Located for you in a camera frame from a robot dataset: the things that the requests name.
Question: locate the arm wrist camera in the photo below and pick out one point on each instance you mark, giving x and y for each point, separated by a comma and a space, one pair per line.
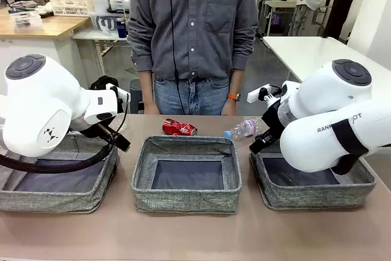
255, 93
120, 93

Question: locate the white box with dark logo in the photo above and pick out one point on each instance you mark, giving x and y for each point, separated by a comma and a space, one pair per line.
105, 22

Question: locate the person's grey button shirt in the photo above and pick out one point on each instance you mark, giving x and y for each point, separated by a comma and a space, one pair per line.
195, 28

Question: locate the orange wrist watch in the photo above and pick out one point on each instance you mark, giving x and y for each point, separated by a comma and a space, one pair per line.
233, 97

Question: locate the plastic bottle with pink label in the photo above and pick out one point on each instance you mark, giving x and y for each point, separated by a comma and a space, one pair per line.
244, 129

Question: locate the black backpack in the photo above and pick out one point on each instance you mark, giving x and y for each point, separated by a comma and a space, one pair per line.
100, 82

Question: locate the blue drink can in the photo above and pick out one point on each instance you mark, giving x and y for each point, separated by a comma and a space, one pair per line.
121, 28

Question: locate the white background desk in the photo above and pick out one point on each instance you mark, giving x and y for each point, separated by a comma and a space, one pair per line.
97, 34

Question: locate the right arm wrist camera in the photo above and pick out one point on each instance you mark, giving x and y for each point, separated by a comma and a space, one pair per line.
255, 93

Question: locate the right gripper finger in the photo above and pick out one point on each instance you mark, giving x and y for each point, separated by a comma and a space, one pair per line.
266, 136
259, 147

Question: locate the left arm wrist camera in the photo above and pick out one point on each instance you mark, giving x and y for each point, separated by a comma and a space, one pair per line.
120, 93

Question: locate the person's right hand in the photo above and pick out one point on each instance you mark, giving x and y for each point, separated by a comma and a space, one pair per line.
151, 109

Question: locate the person's left forearm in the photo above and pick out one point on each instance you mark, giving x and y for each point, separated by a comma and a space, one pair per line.
234, 82

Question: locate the background white lab table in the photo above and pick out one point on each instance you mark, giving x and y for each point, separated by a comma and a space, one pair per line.
281, 2

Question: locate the person's right forearm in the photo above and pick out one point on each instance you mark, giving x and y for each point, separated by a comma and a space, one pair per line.
146, 86

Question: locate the grey plastic stool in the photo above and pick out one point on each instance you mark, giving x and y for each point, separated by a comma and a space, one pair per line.
136, 96

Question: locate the grey fabric basket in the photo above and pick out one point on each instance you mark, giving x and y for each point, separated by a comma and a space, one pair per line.
186, 201
61, 200
314, 197

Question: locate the clear plastic storage box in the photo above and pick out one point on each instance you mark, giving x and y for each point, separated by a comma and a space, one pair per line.
26, 21

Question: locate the background person in beige top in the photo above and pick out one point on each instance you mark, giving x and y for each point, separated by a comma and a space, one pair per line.
342, 13

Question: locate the crushed red soda can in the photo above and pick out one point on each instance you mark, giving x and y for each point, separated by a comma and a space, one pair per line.
178, 128

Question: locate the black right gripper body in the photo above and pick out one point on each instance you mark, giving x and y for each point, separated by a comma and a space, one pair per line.
275, 119

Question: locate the white slotted plastic crate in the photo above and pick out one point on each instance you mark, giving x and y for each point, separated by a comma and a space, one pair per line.
71, 4

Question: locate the person's blue jeans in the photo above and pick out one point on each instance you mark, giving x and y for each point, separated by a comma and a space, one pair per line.
195, 99

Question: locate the white plastic tub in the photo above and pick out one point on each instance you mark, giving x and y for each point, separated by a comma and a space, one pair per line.
100, 4

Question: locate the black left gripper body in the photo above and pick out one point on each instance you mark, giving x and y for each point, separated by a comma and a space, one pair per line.
94, 128

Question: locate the white lidded storage box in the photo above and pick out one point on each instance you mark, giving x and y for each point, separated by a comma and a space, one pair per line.
119, 5

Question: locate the person's left hand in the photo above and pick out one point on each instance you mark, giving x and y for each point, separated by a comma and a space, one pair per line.
229, 108

